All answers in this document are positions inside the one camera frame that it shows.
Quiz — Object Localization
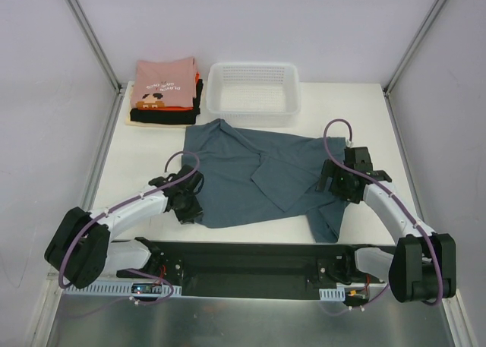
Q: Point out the blue-grey t shirt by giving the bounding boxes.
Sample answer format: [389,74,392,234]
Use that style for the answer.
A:
[182,120,347,243]

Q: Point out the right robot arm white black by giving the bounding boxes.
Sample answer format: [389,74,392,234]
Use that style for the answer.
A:
[316,147,456,304]

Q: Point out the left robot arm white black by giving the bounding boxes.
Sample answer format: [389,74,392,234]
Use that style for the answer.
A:
[44,165,204,289]

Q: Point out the black folded t shirt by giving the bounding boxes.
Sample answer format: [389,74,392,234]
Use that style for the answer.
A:
[128,78,204,126]

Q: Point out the orange folded t shirt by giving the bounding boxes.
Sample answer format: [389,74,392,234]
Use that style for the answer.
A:
[147,71,200,111]

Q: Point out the cream folded t shirt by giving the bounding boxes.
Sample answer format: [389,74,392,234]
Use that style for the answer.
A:
[125,81,206,130]

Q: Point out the white plastic basket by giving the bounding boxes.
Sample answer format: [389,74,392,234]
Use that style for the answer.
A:
[205,62,301,128]

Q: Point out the pink folded t shirt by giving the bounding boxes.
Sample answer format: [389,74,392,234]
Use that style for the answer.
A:
[131,56,199,111]

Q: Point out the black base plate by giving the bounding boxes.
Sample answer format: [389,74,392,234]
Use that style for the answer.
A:
[139,241,379,300]

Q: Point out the right aluminium side rail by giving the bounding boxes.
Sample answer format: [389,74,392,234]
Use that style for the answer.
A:
[383,94,436,241]

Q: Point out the aluminium side rail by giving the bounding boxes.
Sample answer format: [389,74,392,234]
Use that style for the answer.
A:
[383,94,436,241]
[79,91,124,210]

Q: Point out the left white cable duct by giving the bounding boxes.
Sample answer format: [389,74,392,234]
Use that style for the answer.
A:
[64,281,182,298]

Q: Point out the white cable duct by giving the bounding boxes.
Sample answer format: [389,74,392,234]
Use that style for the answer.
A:
[64,281,182,298]
[319,286,346,302]

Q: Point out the left aluminium side rail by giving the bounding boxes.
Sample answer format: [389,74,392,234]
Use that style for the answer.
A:
[79,91,124,210]

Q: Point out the right white cable duct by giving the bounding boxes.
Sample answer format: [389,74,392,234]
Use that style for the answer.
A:
[319,286,346,302]

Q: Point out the front aluminium rail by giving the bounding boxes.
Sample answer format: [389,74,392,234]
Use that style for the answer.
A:
[47,270,459,289]

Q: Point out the right aluminium frame post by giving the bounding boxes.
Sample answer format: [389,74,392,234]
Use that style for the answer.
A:
[383,0,449,98]

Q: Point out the aluminium frame post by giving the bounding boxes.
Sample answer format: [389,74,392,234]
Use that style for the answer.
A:
[65,0,122,93]
[383,0,449,98]

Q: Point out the left aluminium frame post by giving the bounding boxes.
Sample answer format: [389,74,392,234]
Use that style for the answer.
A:
[65,0,122,93]

